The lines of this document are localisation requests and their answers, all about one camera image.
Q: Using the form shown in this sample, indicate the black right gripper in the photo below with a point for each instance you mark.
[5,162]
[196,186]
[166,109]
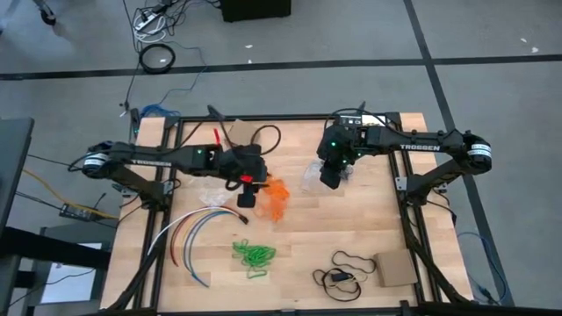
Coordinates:
[340,147]

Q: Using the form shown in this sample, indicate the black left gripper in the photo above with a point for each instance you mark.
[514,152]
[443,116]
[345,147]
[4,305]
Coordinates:
[246,164]

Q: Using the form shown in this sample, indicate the clear plastic zip bag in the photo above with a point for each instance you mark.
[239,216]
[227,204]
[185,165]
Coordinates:
[213,197]
[309,175]
[260,213]

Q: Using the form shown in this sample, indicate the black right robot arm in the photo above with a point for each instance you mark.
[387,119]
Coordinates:
[417,142]

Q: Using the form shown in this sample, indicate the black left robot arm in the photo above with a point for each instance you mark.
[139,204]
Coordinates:
[149,155]

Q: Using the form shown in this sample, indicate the green rubber band pile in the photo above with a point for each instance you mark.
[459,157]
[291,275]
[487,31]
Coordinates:
[254,256]

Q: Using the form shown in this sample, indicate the red tape strip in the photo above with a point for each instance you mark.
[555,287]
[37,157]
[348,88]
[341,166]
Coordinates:
[216,137]
[246,179]

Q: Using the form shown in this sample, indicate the small brown cardboard box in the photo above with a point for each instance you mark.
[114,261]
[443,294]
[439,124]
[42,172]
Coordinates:
[241,131]

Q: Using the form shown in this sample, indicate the black controller box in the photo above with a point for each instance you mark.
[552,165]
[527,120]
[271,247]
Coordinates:
[351,119]

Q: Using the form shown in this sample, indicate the flat brown cardboard box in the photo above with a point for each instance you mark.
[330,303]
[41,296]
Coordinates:
[395,267]

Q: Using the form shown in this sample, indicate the black computer case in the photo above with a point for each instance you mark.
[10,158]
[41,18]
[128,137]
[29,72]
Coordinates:
[254,9]

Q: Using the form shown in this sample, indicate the small black floor device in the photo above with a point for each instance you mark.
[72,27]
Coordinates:
[77,212]

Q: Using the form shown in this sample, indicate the white power strip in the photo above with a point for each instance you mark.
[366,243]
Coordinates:
[149,22]

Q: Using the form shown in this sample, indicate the black side desk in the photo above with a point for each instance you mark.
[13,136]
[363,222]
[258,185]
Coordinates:
[15,167]

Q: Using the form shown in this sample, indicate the black aluminium rig frame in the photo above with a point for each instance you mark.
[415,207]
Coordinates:
[281,117]

